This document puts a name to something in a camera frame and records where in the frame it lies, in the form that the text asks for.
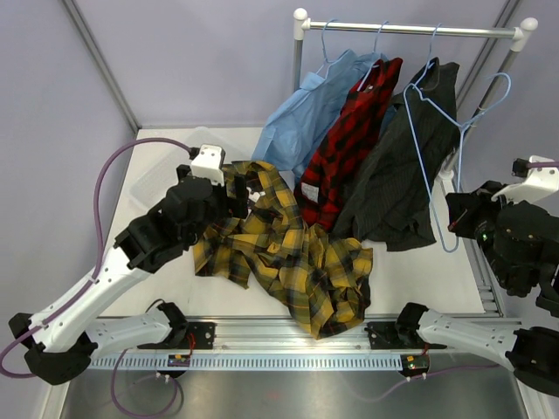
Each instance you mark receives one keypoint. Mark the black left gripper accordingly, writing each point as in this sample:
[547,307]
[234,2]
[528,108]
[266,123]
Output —
[232,207]

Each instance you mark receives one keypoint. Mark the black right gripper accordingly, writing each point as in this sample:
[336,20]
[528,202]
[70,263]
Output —
[476,201]

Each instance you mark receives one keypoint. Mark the yellow plaid shirt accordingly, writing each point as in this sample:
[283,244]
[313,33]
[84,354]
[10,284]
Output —
[323,281]

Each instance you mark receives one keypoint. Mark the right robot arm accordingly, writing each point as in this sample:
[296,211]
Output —
[520,243]

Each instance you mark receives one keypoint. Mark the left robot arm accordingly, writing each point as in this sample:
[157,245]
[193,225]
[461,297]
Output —
[63,340]

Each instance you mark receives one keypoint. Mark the light blue shirt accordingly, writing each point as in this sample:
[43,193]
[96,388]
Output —
[296,129]

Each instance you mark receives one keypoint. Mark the dark grey striped shirt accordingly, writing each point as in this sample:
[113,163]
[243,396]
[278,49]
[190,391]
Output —
[388,199]

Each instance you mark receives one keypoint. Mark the red black plaid shirt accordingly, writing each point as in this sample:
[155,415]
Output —
[346,144]

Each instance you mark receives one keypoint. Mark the blue hanger of grey shirt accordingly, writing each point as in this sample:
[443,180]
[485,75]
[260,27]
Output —
[427,64]

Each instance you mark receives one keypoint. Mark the blue hanger of red shirt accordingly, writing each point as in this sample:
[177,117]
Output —
[375,48]

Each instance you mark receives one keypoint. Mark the metal clothes rack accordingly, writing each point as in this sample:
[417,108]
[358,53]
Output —
[518,37]

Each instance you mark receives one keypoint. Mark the white plastic basket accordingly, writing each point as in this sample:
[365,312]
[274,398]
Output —
[159,161]

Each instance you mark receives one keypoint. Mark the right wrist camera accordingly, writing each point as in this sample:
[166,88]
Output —
[539,179]

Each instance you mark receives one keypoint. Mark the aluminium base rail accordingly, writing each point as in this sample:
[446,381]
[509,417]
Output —
[261,334]

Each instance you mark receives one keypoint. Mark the white slotted cable duct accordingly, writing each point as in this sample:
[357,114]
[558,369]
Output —
[251,362]

